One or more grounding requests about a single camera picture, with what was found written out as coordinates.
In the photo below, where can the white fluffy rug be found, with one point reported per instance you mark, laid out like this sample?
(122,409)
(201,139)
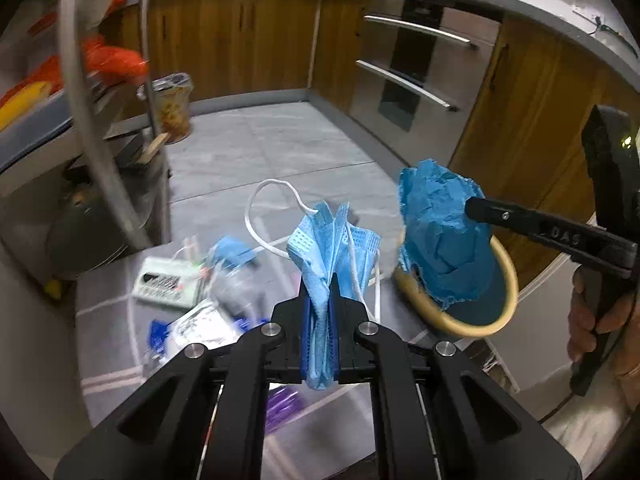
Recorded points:
(580,427)

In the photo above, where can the pale green medicine box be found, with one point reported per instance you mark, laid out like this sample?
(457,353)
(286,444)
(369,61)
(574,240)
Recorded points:
(160,280)

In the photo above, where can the person's right hand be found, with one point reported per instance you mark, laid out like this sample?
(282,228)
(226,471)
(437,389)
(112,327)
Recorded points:
(582,320)

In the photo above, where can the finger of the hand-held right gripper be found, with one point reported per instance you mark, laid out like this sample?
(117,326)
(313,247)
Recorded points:
(540,232)

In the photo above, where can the large blue paper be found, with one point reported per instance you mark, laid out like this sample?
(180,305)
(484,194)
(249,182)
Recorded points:
(435,220)

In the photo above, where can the large orange plastic bag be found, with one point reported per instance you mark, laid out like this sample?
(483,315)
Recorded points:
(115,62)

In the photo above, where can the yellow item on rack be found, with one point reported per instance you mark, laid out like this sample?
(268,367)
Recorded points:
(22,102)

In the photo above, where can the stainless steel oven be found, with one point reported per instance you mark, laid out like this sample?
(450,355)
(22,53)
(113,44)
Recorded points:
(425,80)

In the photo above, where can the grey checked floor mat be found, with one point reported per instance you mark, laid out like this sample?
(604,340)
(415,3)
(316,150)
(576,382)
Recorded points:
(120,340)

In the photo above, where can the clear plastic wrapper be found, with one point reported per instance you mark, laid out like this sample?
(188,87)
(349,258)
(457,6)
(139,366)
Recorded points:
(235,290)

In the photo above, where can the wooden base cabinets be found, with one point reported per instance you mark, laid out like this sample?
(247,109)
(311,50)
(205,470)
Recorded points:
(235,45)

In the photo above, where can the blue plastic packet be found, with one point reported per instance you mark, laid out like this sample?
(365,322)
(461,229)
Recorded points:
(157,332)

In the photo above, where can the silver wet wipe packet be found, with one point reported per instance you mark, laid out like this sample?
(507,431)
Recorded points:
(205,327)

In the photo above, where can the steel kitchen rack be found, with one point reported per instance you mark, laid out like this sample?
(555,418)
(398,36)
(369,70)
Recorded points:
(85,110)

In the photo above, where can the small crumpled blue paper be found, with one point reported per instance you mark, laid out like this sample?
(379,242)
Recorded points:
(230,252)

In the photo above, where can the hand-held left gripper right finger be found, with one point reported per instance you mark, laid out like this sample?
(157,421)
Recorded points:
(334,332)

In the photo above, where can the grey wok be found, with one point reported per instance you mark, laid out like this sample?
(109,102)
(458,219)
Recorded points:
(95,232)

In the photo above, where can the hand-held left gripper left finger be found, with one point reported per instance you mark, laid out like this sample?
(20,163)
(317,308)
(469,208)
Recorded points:
(304,332)

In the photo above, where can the blue face mask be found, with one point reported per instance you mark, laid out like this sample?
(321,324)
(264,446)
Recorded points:
(320,255)

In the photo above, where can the purple wrapper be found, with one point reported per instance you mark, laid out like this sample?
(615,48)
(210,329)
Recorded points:
(280,407)

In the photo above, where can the yellow rimmed blue trash bin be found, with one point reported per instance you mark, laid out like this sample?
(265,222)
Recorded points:
(492,310)

